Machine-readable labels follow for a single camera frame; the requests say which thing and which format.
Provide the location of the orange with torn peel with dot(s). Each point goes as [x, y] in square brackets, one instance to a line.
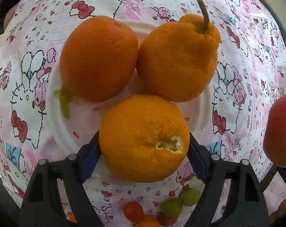
[144, 138]

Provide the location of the red apple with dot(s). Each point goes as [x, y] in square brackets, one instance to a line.
[274, 143]

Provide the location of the small mandarin orange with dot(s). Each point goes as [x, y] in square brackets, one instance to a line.
[148, 221]

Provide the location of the red cherry tomato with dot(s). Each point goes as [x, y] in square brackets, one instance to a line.
[165, 220]
[133, 211]

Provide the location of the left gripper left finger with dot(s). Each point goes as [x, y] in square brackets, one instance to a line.
[42, 204]

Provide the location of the green grape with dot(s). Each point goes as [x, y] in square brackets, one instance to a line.
[171, 207]
[189, 197]

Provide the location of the large round orange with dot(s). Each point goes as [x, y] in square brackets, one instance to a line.
[98, 59]

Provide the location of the pink strawberry pattern bowl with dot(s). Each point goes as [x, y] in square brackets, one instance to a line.
[74, 121]

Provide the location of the pink cartoon print bedsheet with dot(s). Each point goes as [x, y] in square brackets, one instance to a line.
[249, 78]

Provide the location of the bumpy orange with stem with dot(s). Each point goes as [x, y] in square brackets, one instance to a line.
[177, 60]

